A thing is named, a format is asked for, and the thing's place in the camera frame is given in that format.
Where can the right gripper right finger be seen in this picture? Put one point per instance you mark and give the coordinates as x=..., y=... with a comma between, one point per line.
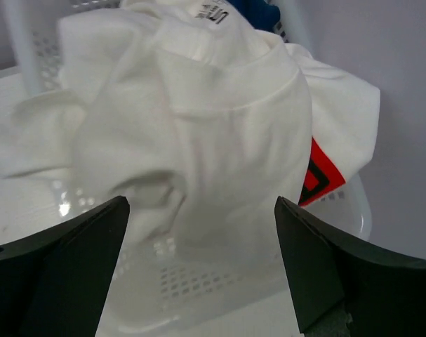
x=342, y=285

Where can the blue t shirt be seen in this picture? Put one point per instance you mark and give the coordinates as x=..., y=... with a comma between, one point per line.
x=260, y=14

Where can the white plastic basket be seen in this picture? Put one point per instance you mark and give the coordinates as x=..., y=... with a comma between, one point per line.
x=153, y=292

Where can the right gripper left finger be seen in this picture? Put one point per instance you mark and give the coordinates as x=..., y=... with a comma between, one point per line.
x=55, y=282

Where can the white red print t shirt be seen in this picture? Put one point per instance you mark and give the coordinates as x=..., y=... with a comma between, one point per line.
x=198, y=118

